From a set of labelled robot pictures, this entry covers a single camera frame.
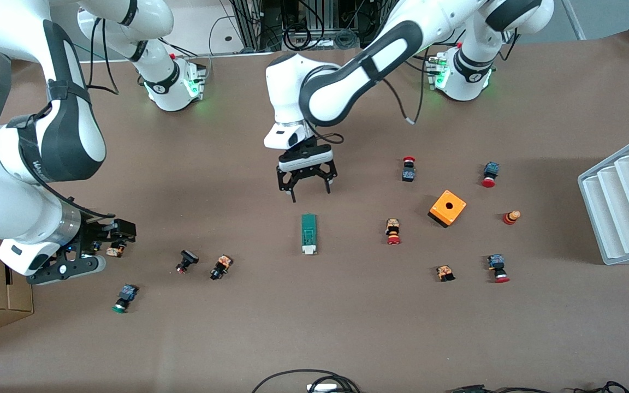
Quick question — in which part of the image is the green push button blue block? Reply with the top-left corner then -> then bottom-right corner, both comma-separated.
111,283 -> 139,314

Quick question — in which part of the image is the black flat push button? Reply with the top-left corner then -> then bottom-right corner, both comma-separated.
175,249 -> 200,274

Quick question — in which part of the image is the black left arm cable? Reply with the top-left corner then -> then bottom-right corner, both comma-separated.
301,46 -> 427,145

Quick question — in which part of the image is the black button orange block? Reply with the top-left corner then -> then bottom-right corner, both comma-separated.
209,254 -> 234,281

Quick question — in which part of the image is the aluminium extrusion post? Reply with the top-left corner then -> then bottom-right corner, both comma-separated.
235,0 -> 265,51

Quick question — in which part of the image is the white ribbed tray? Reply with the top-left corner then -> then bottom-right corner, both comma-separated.
578,130 -> 629,266

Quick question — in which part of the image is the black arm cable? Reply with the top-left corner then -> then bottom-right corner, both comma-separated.
36,16 -> 121,219
301,46 -> 427,145

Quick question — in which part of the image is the black looped cable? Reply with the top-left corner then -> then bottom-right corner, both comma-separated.
251,369 -> 361,393

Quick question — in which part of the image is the orange button enclosure box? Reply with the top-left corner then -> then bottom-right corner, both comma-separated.
428,189 -> 467,228

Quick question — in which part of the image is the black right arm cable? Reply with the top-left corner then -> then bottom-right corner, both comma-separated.
36,16 -> 121,219

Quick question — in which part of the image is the black cable coil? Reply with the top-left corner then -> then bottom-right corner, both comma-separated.
283,25 -> 313,51

